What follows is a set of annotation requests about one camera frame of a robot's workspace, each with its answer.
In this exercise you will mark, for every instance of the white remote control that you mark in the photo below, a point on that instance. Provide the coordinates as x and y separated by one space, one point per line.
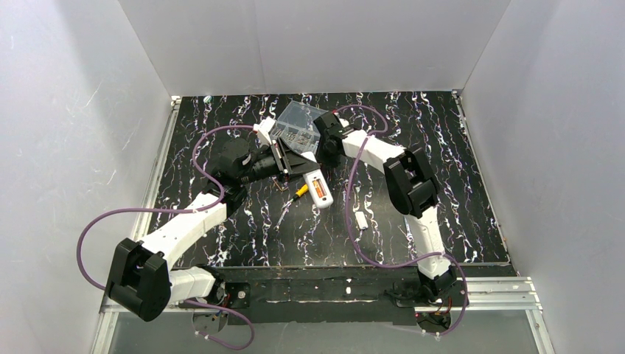
321 203

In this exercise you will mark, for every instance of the clear plastic parts organizer box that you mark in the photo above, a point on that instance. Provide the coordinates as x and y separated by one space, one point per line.
295 126

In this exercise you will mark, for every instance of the yellow handled screwdriver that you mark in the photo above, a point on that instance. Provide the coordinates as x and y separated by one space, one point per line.
297 195

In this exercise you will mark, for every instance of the orange battery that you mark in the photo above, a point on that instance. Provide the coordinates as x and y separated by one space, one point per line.
319 188

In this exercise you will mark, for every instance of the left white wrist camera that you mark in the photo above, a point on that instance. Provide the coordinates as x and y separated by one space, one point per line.
262 130

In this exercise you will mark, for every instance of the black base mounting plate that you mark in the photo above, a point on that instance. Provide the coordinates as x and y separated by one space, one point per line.
333 294

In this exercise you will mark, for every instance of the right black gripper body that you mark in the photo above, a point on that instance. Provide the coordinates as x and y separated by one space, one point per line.
323 121

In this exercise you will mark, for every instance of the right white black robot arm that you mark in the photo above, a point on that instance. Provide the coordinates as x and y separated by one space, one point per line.
412 188

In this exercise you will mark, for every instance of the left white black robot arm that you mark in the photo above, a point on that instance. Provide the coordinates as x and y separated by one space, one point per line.
143 279

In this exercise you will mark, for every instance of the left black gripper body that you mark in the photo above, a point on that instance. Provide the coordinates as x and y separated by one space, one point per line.
281 159

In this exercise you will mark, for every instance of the white battery cover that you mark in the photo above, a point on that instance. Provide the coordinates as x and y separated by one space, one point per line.
361 220

